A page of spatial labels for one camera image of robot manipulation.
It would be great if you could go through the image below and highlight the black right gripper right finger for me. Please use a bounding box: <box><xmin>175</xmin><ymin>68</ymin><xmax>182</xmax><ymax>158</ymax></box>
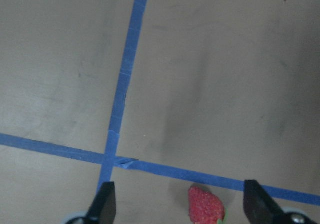
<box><xmin>243</xmin><ymin>180</ymin><xmax>293</xmax><ymax>224</ymax></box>

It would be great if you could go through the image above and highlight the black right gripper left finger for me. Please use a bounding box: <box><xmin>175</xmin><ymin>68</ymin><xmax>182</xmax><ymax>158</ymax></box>
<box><xmin>84</xmin><ymin>181</ymin><xmax>117</xmax><ymax>224</ymax></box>

